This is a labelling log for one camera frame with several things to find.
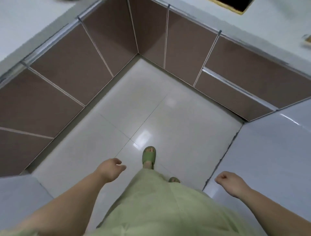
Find person's left hand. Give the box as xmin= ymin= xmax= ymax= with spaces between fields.
xmin=98 ymin=158 xmax=127 ymax=183

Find person's right hand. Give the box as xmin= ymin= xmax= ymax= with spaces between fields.
xmin=214 ymin=171 xmax=249 ymax=198

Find person's left forearm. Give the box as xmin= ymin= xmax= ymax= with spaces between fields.
xmin=10 ymin=168 xmax=113 ymax=236

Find person's right forearm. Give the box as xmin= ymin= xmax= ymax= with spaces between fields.
xmin=234 ymin=185 xmax=311 ymax=236

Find light green dress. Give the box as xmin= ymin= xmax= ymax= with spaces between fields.
xmin=84 ymin=168 xmax=254 ymax=236

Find row of brown cabinet doors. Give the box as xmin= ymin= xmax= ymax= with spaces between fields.
xmin=0 ymin=0 xmax=311 ymax=178

